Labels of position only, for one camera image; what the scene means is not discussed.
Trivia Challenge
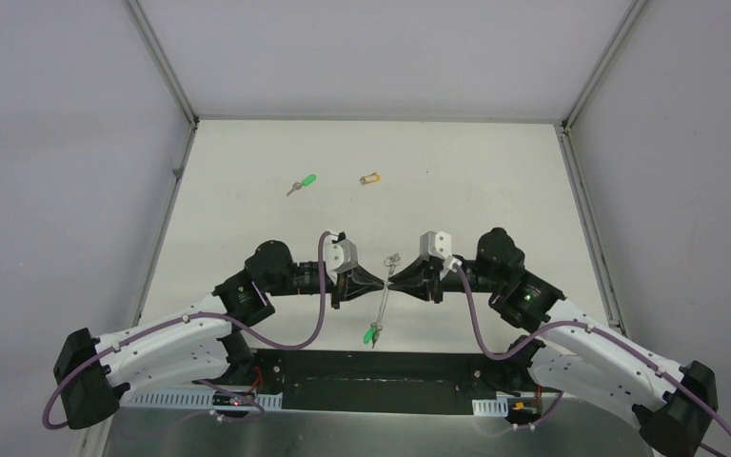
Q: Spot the left aluminium frame post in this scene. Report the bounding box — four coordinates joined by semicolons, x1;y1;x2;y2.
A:
81;0;200;457

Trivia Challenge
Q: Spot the white cable duct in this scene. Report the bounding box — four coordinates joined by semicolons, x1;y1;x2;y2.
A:
124;388;283;411
471;398;509;418

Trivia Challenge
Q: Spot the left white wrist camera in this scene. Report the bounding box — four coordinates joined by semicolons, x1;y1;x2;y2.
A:
324;232;358;275

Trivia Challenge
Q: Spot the right aluminium frame post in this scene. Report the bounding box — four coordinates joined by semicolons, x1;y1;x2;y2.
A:
554;0;682;457

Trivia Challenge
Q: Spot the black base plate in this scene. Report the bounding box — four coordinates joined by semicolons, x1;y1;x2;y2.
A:
219;349;536;415

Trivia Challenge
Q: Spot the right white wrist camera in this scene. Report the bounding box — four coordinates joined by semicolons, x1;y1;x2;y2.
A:
419;231;452;261

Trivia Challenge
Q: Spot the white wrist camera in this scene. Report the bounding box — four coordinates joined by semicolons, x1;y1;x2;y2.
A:
419;231;452;261
324;232;358;275

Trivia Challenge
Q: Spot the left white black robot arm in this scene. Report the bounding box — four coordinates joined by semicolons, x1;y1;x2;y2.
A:
42;231;385;429

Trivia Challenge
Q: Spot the left white cable duct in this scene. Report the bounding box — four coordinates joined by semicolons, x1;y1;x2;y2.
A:
124;388;283;411

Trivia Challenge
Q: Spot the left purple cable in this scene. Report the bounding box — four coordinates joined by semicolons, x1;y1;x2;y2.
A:
42;230;335;431

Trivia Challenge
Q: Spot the large wire keyring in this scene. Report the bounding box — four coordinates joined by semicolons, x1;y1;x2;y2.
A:
375;252;402;328

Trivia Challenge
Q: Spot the green tagged loose key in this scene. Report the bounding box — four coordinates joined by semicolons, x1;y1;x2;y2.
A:
286;174;317;196

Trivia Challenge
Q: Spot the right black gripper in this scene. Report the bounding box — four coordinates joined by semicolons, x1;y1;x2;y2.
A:
387;256;503;305

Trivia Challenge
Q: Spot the right white cable duct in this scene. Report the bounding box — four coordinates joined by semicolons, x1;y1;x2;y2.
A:
471;398;509;418

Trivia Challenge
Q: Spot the yellow key tag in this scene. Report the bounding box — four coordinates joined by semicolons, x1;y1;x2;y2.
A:
359;172;381;185

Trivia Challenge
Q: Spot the aluminium frame post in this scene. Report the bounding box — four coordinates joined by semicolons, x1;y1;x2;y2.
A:
81;0;200;457
554;0;682;457

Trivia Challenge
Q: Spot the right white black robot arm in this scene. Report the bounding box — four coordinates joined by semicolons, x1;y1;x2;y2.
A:
388;228;718;456

